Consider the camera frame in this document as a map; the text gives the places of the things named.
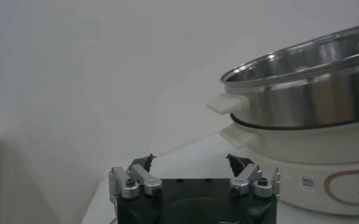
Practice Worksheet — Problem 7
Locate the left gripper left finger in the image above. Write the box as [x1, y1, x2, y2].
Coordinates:
[108, 153, 163, 204]

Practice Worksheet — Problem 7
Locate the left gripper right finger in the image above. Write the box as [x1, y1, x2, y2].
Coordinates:
[226, 153, 282, 198]

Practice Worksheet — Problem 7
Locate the stainless steel steamer basket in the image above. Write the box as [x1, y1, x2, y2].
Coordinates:
[206, 23, 359, 130]

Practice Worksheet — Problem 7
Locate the white electric cooker base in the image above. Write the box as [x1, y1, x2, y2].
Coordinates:
[220, 120, 359, 217]

